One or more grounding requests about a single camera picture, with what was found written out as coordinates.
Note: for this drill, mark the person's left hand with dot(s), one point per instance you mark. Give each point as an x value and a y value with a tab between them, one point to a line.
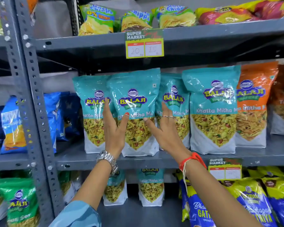
113	137

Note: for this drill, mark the person's right hand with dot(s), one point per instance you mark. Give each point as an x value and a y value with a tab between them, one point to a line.
168	137

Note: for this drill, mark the person's left thumb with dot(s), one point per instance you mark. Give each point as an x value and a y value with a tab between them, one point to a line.
125	121

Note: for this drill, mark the person's right thumb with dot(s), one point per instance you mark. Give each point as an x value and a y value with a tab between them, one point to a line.
150	126

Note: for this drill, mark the person's right middle finger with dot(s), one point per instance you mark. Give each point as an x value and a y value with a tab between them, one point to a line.
171	121

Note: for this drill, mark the teal snack mix packet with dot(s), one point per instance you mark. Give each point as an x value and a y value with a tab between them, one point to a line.
137	92
151	189
177	96
213	115
92	115
116	191

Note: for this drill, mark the person's right forearm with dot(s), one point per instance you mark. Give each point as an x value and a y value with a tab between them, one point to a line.
215	198

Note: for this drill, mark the person's left forearm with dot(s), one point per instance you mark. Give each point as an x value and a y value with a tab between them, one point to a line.
94	184

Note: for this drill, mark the silver metal wristwatch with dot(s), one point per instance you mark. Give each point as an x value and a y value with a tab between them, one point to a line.
107	158

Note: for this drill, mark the dark blue chips packet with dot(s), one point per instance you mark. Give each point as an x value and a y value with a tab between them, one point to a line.
71	115

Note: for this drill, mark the green yellow price tag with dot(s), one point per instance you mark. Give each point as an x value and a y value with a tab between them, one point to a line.
224	169
144	43

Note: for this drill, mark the orange snack mix packet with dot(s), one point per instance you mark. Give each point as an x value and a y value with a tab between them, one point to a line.
253	111

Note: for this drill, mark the yellow and blue snack packet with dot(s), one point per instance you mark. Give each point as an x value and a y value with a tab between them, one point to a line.
267	172
198	210
280	196
250	200
183	205

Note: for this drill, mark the green snack packet white bottom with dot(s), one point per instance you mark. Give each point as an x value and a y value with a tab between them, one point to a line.
69	186

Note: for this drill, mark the grey metal shelving rack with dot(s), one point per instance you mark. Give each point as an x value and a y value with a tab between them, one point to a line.
203	35
16	68

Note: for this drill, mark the green yellow banana chips packet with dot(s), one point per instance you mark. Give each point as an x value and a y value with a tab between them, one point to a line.
97	20
136	21
175	17

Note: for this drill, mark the blue patterned sleeve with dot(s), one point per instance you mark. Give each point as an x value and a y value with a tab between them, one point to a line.
78	216

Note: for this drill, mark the dark orange snack packet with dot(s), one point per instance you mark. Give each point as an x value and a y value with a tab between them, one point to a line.
282	103

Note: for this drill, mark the red and yellow snack packet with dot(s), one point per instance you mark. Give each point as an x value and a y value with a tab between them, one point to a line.
224	15
274	8

